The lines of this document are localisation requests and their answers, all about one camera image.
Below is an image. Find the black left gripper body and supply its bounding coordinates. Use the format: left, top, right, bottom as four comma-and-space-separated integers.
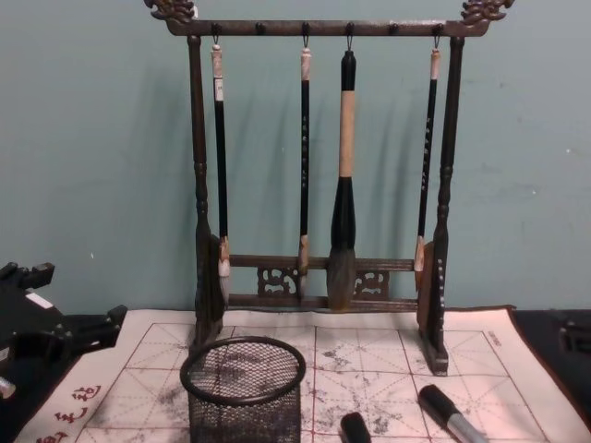
0, 286, 70, 387

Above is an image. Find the black table cloth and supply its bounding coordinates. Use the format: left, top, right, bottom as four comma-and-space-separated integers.
0, 306, 591, 443

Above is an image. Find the silver marker, black cap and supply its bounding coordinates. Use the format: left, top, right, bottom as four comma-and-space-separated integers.
416, 384, 491, 443

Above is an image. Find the white felt mat, red grid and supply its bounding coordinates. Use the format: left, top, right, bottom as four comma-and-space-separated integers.
8, 304, 591, 443

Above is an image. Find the thin black brush, white label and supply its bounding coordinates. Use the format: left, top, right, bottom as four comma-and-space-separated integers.
210, 23, 233, 302

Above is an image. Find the dark carved wooden brush rack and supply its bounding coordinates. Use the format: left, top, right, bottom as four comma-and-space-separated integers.
151, 0, 516, 377

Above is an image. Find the thin black calligraphy brush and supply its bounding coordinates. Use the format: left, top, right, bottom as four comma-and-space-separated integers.
413, 25, 443, 274
296, 22, 316, 299

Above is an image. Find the black marker pen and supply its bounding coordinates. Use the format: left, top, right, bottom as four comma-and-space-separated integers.
339, 412, 373, 443

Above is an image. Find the thick black and tan brush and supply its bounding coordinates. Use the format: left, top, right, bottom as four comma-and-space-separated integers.
326, 22, 359, 311

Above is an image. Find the black wire mesh pen cup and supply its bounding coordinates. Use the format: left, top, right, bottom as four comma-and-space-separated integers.
179, 335, 308, 443

